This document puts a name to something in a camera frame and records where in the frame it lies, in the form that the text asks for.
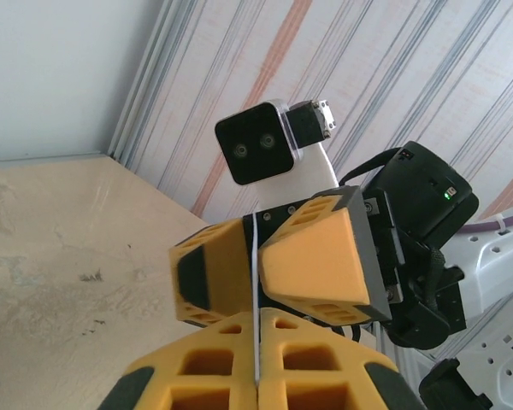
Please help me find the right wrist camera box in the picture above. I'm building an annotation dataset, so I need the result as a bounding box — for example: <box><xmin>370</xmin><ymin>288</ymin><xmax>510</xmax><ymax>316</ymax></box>
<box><xmin>215</xmin><ymin>98</ymin><xmax>339</xmax><ymax>214</ymax></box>

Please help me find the thin aluminium table rail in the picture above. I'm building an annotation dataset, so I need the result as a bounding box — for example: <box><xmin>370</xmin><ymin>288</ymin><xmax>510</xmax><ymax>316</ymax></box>
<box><xmin>0</xmin><ymin>149</ymin><xmax>112</xmax><ymax>166</ymax></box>

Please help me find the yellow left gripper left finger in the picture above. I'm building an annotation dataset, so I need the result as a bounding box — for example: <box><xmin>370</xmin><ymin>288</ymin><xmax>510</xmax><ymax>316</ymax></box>
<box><xmin>97</xmin><ymin>310</ymin><xmax>257</xmax><ymax>410</ymax></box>

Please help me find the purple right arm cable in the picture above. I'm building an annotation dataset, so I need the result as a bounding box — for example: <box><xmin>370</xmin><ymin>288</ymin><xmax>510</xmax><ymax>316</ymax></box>
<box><xmin>457</xmin><ymin>212</ymin><xmax>513</xmax><ymax>235</ymax></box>

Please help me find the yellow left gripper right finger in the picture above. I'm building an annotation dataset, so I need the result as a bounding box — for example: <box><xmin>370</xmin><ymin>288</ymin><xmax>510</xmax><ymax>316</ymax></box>
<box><xmin>258</xmin><ymin>309</ymin><xmax>427</xmax><ymax>410</ymax></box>

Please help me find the aluminium frame post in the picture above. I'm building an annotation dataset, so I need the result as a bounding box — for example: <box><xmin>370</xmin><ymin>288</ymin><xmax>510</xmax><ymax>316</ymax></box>
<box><xmin>109</xmin><ymin>0</ymin><xmax>176</xmax><ymax>157</ymax></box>

